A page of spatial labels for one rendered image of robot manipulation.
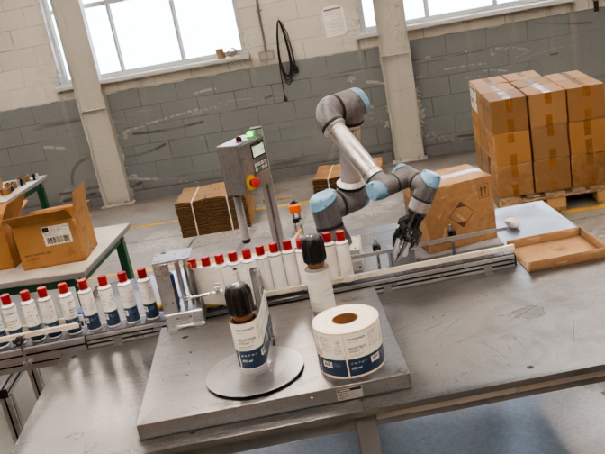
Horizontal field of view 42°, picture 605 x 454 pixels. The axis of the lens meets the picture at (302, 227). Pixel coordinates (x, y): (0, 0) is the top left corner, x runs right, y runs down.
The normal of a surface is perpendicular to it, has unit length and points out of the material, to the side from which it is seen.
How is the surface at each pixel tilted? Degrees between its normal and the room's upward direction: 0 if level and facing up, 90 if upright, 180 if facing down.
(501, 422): 0
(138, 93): 90
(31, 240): 91
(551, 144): 90
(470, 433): 0
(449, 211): 90
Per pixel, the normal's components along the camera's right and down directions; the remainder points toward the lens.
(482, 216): 0.22, 0.26
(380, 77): -0.09, 0.32
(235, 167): -0.51, 0.35
